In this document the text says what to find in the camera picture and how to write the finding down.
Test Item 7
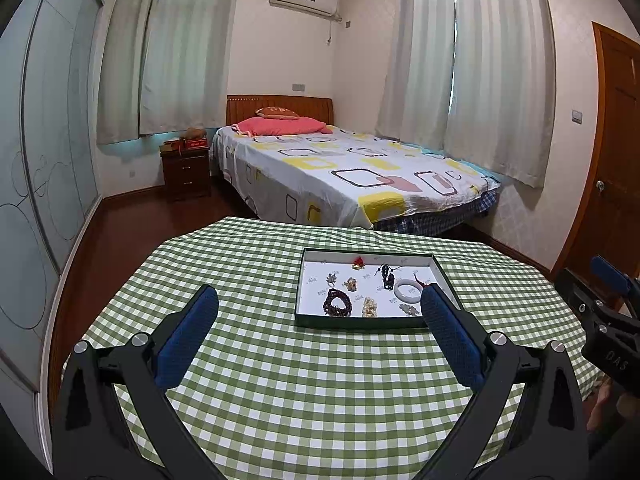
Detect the blue plaid bed sheet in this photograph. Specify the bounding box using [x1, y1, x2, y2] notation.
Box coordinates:
[372, 191, 501, 236]

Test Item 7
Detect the bed with patterned sheet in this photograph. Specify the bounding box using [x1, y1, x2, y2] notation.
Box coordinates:
[210, 124, 501, 231]

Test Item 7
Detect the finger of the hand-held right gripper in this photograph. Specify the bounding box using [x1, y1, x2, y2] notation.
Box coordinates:
[556, 268, 606, 326]
[590, 256, 632, 297]

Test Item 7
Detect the dark red bead bracelet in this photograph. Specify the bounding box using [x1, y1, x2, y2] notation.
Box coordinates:
[322, 287, 353, 318]

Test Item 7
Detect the green tray with white lining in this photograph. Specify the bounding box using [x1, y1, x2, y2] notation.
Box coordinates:
[292, 247, 463, 331]

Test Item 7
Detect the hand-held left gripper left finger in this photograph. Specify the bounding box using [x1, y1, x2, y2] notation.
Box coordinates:
[52, 284, 223, 480]

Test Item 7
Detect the red embroidered cushion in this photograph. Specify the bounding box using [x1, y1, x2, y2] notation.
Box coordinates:
[255, 105, 301, 120]

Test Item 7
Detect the white curtain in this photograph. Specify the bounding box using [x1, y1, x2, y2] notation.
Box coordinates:
[375, 0, 457, 153]
[139, 0, 238, 136]
[96, 0, 168, 146]
[444, 0, 557, 190]

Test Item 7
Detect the black pendant necklace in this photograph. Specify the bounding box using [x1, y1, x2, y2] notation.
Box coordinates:
[375, 262, 401, 291]

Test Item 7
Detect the brown wooden door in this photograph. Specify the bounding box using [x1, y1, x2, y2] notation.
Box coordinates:
[550, 21, 640, 306]

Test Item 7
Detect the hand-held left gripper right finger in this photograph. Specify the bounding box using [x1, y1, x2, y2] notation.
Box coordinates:
[415, 284, 591, 480]

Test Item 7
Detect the glass sliding wardrobe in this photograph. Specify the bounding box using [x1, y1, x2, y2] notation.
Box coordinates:
[0, 0, 106, 461]

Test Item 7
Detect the green checkered tablecloth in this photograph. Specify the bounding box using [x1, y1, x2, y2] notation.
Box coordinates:
[62, 216, 601, 466]

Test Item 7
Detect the pink pillow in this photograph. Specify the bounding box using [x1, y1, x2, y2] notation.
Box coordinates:
[232, 116, 335, 137]

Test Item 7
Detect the person's right hand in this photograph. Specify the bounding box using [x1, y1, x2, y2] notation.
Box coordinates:
[586, 379, 631, 433]

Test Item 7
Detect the white jade bangle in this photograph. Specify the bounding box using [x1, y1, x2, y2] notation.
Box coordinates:
[393, 278, 423, 303]

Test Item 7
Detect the dark wooden nightstand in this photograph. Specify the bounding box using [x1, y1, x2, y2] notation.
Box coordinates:
[160, 147, 212, 203]

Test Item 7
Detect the wooden bed headboard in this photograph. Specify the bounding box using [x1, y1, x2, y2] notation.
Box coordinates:
[226, 94, 333, 127]

